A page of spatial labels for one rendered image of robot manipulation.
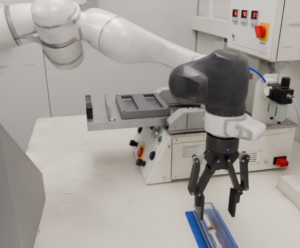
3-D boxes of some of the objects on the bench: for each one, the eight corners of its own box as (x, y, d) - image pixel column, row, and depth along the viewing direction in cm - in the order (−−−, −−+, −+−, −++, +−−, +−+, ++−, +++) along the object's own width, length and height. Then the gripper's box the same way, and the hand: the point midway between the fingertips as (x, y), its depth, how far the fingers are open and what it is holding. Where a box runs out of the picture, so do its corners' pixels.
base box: (244, 134, 148) (249, 98, 142) (294, 174, 114) (302, 130, 108) (131, 143, 138) (130, 106, 132) (148, 191, 104) (148, 143, 98)
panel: (131, 144, 136) (149, 106, 131) (145, 181, 109) (168, 134, 104) (127, 143, 136) (145, 104, 131) (139, 180, 108) (162, 132, 103)
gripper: (257, 124, 78) (247, 203, 86) (176, 128, 75) (173, 209, 84) (273, 136, 71) (260, 221, 79) (183, 141, 68) (180, 228, 77)
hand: (216, 206), depth 81 cm, fingers open, 8 cm apart
